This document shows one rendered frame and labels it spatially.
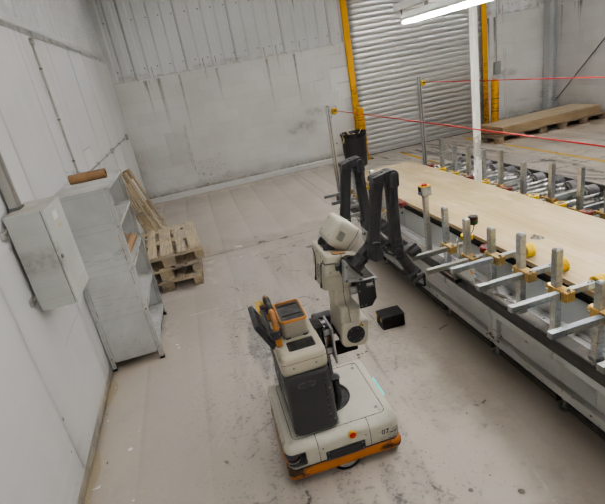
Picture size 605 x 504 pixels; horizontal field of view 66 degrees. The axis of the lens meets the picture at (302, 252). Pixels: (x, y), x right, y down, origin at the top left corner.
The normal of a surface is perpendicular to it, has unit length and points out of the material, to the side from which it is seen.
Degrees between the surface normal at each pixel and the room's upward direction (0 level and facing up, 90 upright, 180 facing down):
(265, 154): 90
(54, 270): 90
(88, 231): 90
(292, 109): 90
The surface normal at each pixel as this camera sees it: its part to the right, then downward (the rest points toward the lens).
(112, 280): 0.25, 0.32
